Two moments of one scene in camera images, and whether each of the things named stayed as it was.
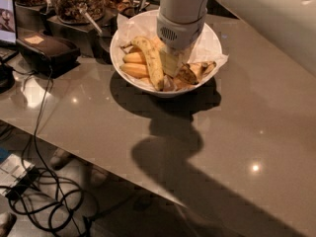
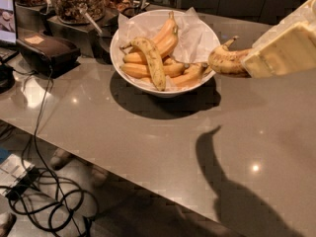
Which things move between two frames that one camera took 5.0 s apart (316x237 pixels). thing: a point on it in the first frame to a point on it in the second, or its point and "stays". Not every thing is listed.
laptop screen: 8,27 stays
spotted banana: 185,72 to 228,61
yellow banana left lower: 135,70 stays
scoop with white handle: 97,28 stays
